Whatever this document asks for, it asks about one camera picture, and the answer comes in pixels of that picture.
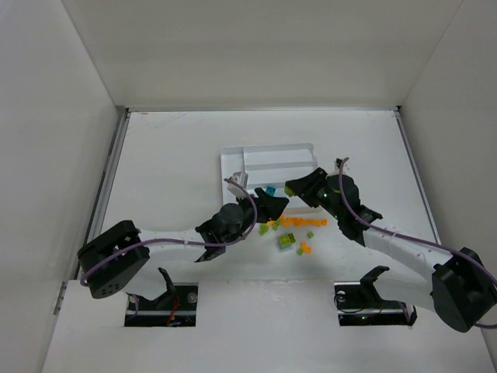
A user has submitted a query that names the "white compartment tray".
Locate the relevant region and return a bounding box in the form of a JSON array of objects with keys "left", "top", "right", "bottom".
[{"left": 221, "top": 143, "right": 318, "bottom": 197}]

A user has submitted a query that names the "green lego brick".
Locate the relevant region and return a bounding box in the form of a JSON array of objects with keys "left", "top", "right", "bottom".
[{"left": 284, "top": 186, "right": 294, "bottom": 197}]

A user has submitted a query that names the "orange lego row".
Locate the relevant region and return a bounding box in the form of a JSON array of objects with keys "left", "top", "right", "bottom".
[{"left": 279, "top": 216, "right": 328, "bottom": 228}]

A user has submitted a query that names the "small green lego cluster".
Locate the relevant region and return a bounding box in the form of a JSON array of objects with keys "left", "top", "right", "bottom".
[{"left": 259, "top": 219, "right": 281, "bottom": 236}]

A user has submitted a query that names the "small orange curved lego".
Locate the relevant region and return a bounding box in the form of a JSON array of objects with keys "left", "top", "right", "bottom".
[{"left": 300, "top": 242, "right": 312, "bottom": 254}]

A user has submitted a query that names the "teal green lego stack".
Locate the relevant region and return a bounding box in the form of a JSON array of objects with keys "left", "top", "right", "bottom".
[{"left": 277, "top": 232, "right": 296, "bottom": 251}]

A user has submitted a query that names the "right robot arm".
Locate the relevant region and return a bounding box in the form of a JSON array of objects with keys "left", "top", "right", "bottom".
[{"left": 284, "top": 168, "right": 496, "bottom": 333}]

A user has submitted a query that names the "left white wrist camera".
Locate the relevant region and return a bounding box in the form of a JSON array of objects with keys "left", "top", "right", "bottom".
[{"left": 224, "top": 172, "right": 248, "bottom": 199}]

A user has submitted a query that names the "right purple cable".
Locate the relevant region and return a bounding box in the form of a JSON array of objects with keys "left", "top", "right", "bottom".
[{"left": 338, "top": 157, "right": 497, "bottom": 329}]

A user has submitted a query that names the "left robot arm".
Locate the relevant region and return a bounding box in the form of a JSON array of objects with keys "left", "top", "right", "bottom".
[{"left": 77, "top": 180, "right": 289, "bottom": 299}]

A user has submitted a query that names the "purple cable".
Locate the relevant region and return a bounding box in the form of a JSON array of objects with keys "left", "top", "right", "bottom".
[
  {"left": 338, "top": 157, "right": 497, "bottom": 329},
  {"left": 79, "top": 176, "right": 258, "bottom": 287}
]

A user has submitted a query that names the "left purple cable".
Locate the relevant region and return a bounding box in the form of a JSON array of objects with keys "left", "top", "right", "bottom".
[{"left": 79, "top": 176, "right": 258, "bottom": 287}]

